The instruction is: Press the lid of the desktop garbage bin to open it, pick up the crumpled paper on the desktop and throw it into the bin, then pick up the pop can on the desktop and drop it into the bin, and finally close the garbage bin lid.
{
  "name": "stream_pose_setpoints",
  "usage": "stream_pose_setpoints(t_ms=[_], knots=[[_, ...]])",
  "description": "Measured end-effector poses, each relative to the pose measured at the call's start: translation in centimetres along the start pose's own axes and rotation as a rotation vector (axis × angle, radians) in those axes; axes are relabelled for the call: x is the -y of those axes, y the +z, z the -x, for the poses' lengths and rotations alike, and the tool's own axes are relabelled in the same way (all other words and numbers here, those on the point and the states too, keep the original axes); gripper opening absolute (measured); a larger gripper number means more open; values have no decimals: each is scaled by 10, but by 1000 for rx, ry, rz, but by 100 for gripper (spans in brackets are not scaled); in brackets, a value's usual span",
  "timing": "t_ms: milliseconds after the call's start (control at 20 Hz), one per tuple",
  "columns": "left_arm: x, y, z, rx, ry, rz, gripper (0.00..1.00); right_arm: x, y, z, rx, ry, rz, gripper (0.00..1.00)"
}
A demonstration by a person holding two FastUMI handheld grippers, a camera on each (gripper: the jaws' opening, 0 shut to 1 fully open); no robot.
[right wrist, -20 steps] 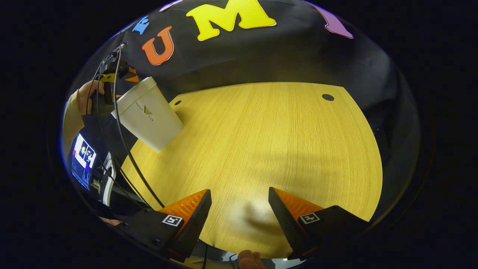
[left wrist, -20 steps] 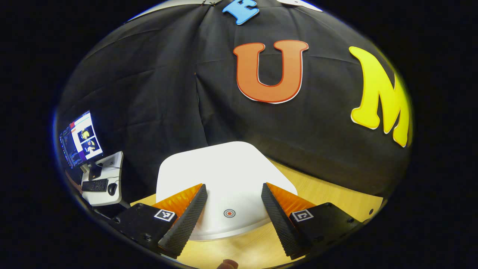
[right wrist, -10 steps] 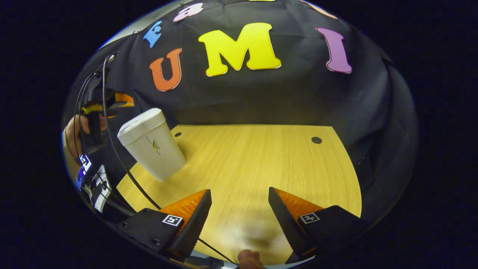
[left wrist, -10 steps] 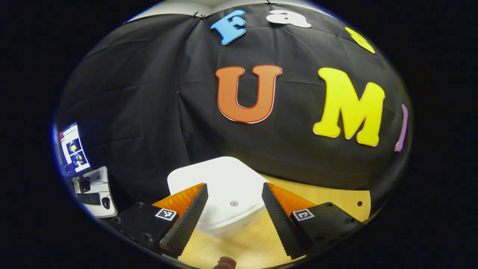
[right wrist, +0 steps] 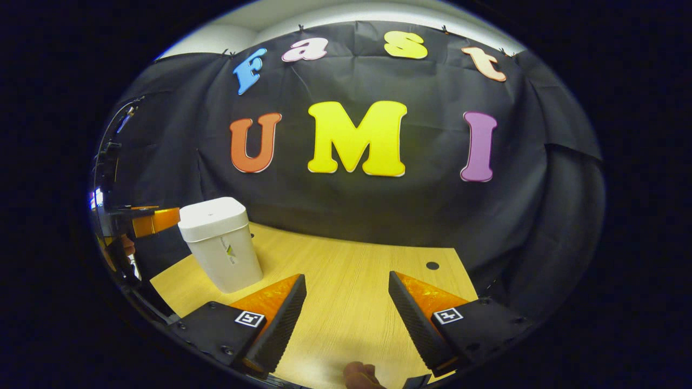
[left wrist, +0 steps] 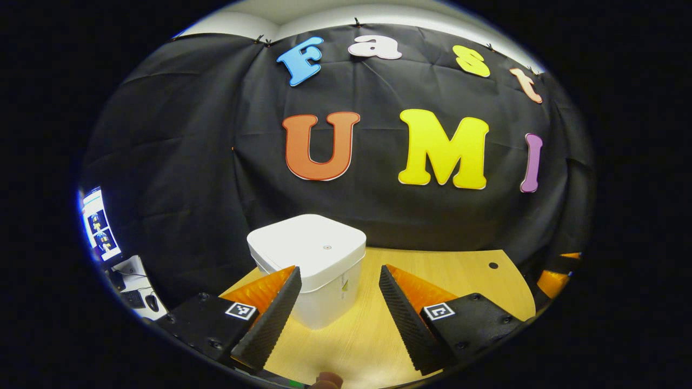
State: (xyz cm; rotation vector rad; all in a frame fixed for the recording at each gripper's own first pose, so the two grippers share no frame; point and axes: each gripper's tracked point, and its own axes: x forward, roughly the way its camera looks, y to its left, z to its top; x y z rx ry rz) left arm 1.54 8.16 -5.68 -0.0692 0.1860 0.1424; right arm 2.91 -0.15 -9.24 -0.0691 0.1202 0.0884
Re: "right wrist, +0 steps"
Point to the black backdrop cloth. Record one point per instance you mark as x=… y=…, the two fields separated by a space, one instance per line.
x=405 y=216

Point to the lit computer screen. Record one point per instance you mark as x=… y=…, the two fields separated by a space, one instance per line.
x=96 y=199

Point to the wooden desktop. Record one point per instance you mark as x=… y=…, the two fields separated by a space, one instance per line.
x=351 y=281

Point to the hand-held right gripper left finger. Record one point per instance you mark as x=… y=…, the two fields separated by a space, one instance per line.
x=284 y=329

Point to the white desktop garbage bin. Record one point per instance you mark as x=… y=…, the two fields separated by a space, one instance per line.
x=240 y=273

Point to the white and black device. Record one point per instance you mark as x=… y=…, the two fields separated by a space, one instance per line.
x=135 y=267

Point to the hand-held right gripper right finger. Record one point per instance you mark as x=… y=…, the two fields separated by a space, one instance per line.
x=413 y=324

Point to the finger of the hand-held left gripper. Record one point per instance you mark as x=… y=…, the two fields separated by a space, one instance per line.
x=157 y=221
x=127 y=212

